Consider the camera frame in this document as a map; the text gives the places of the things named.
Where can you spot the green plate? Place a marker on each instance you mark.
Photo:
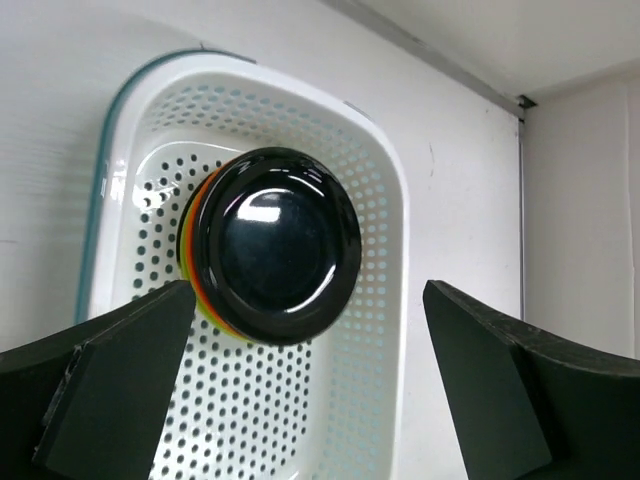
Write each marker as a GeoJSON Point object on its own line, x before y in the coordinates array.
{"type": "Point", "coordinates": [206, 309]}

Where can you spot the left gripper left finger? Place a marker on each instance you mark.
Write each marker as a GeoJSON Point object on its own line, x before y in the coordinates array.
{"type": "Point", "coordinates": [90, 401]}

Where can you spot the aluminium rail back edge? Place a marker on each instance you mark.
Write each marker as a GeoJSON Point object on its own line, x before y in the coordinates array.
{"type": "Point", "coordinates": [368, 18]}

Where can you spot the black plate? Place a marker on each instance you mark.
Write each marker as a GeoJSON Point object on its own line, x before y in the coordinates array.
{"type": "Point", "coordinates": [296, 246]}

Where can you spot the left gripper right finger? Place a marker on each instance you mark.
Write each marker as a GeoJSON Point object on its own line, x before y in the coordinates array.
{"type": "Point", "coordinates": [526, 403]}

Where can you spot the orange plate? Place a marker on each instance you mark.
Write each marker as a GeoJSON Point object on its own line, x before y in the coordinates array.
{"type": "Point", "coordinates": [205, 221]}

